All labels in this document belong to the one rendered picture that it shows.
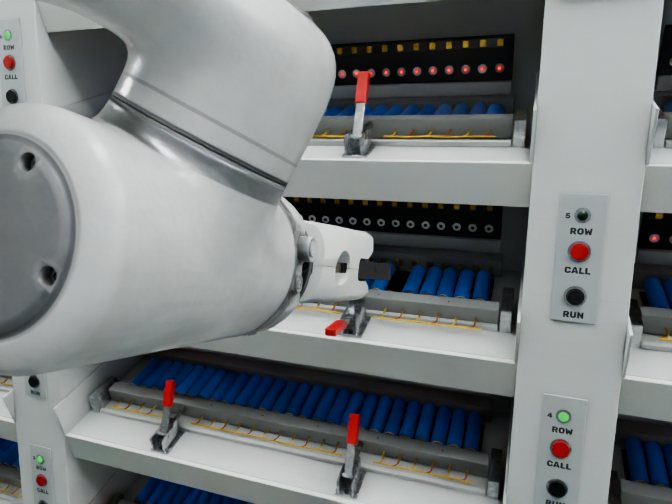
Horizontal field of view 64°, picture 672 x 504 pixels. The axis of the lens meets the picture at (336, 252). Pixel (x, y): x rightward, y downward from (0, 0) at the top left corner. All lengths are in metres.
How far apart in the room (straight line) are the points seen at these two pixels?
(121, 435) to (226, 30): 0.73
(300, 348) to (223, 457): 0.21
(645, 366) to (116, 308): 0.52
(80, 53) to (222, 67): 0.69
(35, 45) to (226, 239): 0.65
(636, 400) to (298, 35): 0.49
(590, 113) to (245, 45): 0.40
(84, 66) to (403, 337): 0.58
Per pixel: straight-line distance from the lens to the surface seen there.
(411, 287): 0.66
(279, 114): 0.20
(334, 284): 0.32
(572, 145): 0.55
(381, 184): 0.57
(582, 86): 0.55
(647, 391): 0.60
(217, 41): 0.19
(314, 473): 0.73
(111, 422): 0.89
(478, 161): 0.55
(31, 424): 0.95
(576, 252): 0.55
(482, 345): 0.60
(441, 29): 0.78
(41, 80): 0.82
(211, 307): 0.21
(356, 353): 0.61
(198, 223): 0.19
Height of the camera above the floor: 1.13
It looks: 9 degrees down
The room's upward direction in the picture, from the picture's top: 1 degrees clockwise
